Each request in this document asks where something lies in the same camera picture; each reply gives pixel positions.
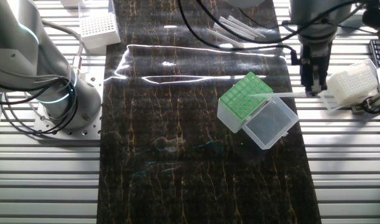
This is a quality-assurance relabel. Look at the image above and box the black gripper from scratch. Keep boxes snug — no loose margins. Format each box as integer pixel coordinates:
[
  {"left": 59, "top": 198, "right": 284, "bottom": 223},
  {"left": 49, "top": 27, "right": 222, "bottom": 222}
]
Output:
[{"left": 298, "top": 43, "right": 330, "bottom": 96}]

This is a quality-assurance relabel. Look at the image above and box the clear large pipette tip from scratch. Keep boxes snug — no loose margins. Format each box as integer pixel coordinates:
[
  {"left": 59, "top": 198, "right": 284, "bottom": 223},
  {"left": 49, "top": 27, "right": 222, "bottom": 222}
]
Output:
[
  {"left": 219, "top": 17, "right": 260, "bottom": 38},
  {"left": 249, "top": 91, "right": 308, "bottom": 98},
  {"left": 215, "top": 21, "right": 257, "bottom": 40},
  {"left": 206, "top": 27, "right": 246, "bottom": 50},
  {"left": 226, "top": 14, "right": 267, "bottom": 39},
  {"left": 212, "top": 24, "right": 254, "bottom": 42}
]

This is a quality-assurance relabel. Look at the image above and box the green pipette tip holder box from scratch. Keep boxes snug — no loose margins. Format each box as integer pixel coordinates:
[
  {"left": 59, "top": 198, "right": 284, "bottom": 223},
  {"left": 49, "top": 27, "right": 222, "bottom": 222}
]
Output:
[{"left": 216, "top": 71, "right": 300, "bottom": 151}]

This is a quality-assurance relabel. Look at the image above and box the white tip rack tilted box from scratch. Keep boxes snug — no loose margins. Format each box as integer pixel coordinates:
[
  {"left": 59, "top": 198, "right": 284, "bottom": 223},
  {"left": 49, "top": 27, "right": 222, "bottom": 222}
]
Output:
[{"left": 320, "top": 58, "right": 380, "bottom": 112}]

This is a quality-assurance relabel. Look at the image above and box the white tip rack clear lid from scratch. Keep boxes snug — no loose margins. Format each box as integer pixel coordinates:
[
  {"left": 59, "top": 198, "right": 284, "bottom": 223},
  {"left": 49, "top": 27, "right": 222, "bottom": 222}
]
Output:
[{"left": 78, "top": 0, "right": 122, "bottom": 50}]

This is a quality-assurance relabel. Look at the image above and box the black keyboard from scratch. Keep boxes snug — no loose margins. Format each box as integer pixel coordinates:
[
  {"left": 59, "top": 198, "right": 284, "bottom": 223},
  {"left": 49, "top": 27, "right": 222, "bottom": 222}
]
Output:
[{"left": 368, "top": 39, "right": 380, "bottom": 68}]

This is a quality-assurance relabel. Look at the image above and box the black marble pattern mat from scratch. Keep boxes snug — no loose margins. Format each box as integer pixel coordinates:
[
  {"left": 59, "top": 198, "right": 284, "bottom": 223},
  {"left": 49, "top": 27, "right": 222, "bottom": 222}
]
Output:
[{"left": 96, "top": 0, "right": 323, "bottom": 224}]

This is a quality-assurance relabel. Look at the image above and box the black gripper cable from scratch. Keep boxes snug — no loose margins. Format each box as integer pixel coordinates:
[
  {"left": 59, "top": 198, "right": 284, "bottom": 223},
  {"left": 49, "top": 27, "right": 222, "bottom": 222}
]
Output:
[
  {"left": 176, "top": 0, "right": 301, "bottom": 66},
  {"left": 194, "top": 0, "right": 368, "bottom": 44}
]

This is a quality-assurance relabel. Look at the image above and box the black camera cable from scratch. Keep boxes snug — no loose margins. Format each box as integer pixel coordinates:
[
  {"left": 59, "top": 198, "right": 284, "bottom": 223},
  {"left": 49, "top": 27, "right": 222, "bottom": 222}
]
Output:
[{"left": 361, "top": 96, "right": 380, "bottom": 131}]

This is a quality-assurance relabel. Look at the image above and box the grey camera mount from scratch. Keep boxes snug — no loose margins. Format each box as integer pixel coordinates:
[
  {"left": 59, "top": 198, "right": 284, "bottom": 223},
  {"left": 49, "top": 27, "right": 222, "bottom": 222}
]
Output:
[{"left": 351, "top": 92, "right": 380, "bottom": 115}]

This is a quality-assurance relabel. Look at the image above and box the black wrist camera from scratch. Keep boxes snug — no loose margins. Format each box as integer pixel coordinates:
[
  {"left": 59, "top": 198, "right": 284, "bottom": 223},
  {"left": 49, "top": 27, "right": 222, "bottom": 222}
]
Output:
[{"left": 362, "top": 2, "right": 380, "bottom": 32}]

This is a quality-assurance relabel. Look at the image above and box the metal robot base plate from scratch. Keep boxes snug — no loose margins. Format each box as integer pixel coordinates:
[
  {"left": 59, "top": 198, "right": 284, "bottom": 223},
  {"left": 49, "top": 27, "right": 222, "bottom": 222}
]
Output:
[{"left": 32, "top": 66, "right": 106, "bottom": 141}]

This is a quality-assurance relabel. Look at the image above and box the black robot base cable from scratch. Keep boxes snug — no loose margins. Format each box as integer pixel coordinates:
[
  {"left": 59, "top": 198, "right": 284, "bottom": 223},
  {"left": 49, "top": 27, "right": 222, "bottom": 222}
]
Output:
[{"left": 0, "top": 77, "right": 79, "bottom": 136}]

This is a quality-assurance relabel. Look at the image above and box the grey conduit hose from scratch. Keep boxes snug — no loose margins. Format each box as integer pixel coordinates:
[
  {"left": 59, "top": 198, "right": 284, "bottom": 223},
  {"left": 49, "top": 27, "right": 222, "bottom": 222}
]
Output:
[{"left": 42, "top": 19, "right": 85, "bottom": 75}]

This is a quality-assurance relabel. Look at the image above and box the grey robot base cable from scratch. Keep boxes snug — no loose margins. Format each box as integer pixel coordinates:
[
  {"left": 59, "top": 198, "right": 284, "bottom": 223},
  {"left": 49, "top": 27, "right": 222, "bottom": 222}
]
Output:
[{"left": 0, "top": 93, "right": 75, "bottom": 137}]

